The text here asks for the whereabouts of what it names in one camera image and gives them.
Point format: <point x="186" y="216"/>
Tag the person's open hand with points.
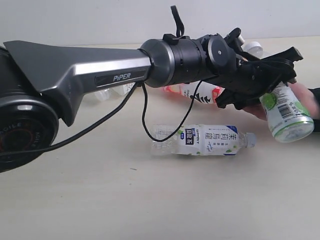
<point x="301" y="92"/>

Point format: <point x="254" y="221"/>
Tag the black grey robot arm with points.
<point x="41" y="85"/>

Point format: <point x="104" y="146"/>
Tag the lime label clear bottle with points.
<point x="288" y="120"/>

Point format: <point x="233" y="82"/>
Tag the pink peach label bottle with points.
<point x="206" y="93"/>

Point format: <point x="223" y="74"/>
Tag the black sleeve forearm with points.
<point x="315" y="108"/>

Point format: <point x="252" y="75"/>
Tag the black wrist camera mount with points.
<point x="235" y="41"/>

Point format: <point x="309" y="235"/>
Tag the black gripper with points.
<point x="253" y="77"/>

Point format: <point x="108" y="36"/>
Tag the white Suntory tea bottle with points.
<point x="205" y="140"/>

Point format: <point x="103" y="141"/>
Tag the square pear tea bottle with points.
<point x="113" y="92"/>

